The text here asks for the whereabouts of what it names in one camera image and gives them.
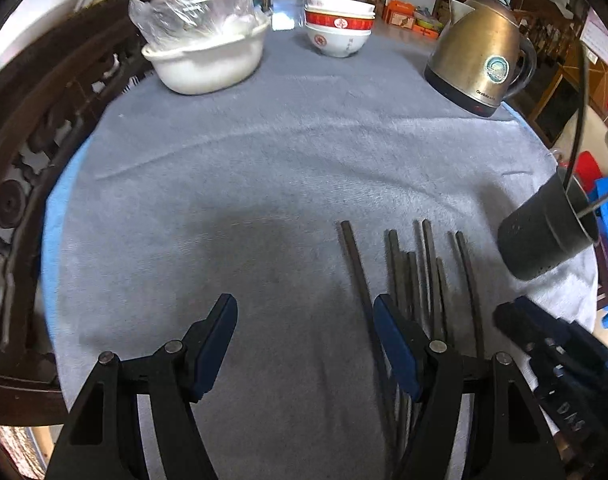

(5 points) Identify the dark grey utensil holder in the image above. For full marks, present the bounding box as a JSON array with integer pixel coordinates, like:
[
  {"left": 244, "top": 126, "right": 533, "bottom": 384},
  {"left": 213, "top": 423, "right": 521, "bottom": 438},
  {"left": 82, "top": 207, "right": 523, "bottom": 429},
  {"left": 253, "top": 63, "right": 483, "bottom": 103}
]
[{"left": 497, "top": 166, "right": 599, "bottom": 281}]

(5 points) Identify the red plastic child chair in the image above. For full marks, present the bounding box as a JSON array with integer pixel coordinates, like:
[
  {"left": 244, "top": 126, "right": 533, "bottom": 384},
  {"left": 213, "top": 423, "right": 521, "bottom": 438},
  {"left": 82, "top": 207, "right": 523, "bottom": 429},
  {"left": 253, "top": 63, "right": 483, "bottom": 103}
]
[{"left": 575, "top": 151, "right": 603, "bottom": 194}]

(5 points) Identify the grey table cloth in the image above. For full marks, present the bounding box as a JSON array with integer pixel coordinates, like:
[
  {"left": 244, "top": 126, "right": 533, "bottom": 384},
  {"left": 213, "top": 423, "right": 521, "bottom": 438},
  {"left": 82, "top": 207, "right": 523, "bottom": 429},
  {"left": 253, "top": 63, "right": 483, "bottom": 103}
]
[{"left": 42, "top": 30, "right": 598, "bottom": 479}]

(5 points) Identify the gold electric kettle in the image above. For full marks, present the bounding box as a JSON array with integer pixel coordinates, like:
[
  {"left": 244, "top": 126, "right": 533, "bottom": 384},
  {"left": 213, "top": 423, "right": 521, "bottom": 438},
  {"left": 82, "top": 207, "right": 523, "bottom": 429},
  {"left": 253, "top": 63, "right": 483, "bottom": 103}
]
[{"left": 424, "top": 0, "right": 537, "bottom": 117}]

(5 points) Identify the dark carved wooden sideboard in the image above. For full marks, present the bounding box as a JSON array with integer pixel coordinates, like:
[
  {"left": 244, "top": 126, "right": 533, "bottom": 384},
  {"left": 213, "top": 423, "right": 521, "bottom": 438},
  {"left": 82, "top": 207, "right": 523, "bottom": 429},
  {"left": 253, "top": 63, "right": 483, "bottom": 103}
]
[{"left": 0, "top": 0, "right": 151, "bottom": 426}]

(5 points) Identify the white pot with plastic bag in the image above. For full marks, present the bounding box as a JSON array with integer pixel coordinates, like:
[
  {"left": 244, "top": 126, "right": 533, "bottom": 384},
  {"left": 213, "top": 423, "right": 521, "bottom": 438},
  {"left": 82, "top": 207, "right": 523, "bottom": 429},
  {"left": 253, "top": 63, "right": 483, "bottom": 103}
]
[{"left": 128, "top": 0, "right": 270, "bottom": 96}]

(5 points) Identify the red white bowl stack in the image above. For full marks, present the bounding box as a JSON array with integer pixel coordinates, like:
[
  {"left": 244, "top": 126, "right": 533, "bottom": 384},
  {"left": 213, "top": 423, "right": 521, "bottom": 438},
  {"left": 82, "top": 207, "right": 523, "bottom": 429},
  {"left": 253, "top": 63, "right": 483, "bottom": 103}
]
[{"left": 304, "top": 0, "right": 375, "bottom": 58}]

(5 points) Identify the wall calendar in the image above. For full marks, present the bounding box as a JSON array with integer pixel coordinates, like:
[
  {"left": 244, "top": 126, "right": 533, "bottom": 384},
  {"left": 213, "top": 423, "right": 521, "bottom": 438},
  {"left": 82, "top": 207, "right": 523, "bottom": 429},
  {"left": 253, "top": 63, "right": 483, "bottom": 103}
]
[{"left": 580, "top": 8, "right": 608, "bottom": 66}]

